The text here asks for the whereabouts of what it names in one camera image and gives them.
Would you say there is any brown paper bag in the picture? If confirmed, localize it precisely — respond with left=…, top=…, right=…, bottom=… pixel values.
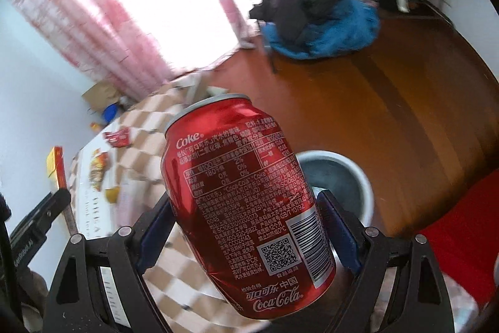
left=81, top=81, right=122, bottom=110

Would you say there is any red snack wrapper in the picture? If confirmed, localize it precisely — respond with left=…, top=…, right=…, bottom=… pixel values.
left=103, top=127, right=132, bottom=149

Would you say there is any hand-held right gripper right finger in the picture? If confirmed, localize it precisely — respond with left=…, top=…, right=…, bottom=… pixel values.
left=316, top=189, right=457, bottom=333

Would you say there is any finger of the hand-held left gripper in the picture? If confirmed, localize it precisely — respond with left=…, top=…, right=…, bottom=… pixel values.
left=11, top=189, right=72, bottom=240

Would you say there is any yellow and red box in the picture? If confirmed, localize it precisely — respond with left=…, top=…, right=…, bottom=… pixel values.
left=46, top=146, right=69, bottom=189

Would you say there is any pile of blue black clothes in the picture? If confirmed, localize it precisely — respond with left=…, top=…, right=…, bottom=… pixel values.
left=262, top=0, right=381, bottom=61

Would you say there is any checkered tablecloth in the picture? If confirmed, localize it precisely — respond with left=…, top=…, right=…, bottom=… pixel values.
left=68, top=77, right=242, bottom=318

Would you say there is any red blanket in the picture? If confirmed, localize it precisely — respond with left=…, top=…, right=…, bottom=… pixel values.
left=417, top=169, right=499, bottom=291

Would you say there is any orange snack packet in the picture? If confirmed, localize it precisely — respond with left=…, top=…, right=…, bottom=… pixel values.
left=88, top=149, right=112, bottom=192

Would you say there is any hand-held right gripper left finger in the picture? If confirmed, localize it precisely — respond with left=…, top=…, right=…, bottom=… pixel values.
left=41, top=193, right=180, bottom=333

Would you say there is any white round trash bin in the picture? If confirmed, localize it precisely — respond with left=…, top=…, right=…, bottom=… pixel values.
left=295, top=149, right=375, bottom=238

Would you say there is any pink floral curtain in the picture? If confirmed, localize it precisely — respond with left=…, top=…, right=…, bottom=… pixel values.
left=10, top=0, right=286, bottom=102

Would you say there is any red soda can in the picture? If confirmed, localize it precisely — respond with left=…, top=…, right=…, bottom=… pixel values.
left=161, top=94, right=337, bottom=319

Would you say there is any small yellow object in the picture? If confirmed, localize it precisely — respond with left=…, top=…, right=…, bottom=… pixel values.
left=104, top=185, right=122, bottom=204

